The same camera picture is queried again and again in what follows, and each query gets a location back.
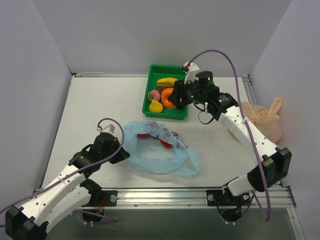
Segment orange fruit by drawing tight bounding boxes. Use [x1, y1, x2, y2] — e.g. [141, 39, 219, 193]
[161, 87, 176, 109]

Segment red pomegranate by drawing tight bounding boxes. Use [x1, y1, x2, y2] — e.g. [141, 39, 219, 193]
[137, 133, 150, 139]

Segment yellow banana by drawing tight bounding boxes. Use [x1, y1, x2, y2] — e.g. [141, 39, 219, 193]
[156, 77, 178, 88]

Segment blue printed plastic bag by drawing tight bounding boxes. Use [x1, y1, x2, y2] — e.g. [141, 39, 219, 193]
[123, 120, 200, 178]

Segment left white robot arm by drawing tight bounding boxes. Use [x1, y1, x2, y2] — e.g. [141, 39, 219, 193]
[4, 132, 130, 240]

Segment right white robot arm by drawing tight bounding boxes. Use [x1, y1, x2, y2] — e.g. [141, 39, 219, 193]
[168, 71, 292, 205]

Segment peach fruit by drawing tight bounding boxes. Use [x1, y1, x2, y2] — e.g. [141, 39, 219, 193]
[147, 89, 161, 103]

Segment orange plastic bag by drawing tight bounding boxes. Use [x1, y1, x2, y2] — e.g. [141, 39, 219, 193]
[241, 97, 283, 144]

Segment red grape bunch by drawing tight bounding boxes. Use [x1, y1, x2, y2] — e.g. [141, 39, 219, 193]
[156, 86, 166, 94]

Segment green plastic tray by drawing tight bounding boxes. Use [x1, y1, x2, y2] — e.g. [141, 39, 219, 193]
[142, 64, 188, 120]

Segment yellow pear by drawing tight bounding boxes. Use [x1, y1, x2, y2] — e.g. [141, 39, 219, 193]
[149, 99, 164, 113]

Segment red apple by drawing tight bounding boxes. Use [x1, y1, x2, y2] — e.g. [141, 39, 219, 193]
[160, 140, 173, 149]

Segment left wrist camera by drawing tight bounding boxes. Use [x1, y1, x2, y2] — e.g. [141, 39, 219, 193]
[96, 124, 115, 134]

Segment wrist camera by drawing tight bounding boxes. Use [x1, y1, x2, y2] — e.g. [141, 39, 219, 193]
[96, 124, 115, 134]
[182, 62, 200, 84]

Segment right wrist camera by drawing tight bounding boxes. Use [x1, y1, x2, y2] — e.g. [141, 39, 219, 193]
[182, 62, 200, 84]

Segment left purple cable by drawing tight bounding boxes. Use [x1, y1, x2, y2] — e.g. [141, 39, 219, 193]
[0, 117, 125, 227]

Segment purple cable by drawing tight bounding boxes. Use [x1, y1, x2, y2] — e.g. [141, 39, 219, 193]
[0, 117, 125, 227]
[186, 49, 272, 222]

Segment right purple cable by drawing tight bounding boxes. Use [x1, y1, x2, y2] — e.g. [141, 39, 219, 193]
[186, 49, 272, 222]

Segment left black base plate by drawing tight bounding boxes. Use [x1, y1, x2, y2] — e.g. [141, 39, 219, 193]
[85, 190, 118, 207]

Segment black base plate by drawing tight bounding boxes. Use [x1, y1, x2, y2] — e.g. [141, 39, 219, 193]
[206, 189, 237, 207]
[85, 190, 118, 207]

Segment aluminium front rail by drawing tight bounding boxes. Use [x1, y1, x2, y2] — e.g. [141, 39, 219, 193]
[27, 187, 297, 210]

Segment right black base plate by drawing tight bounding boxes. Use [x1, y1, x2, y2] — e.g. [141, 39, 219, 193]
[206, 189, 237, 207]

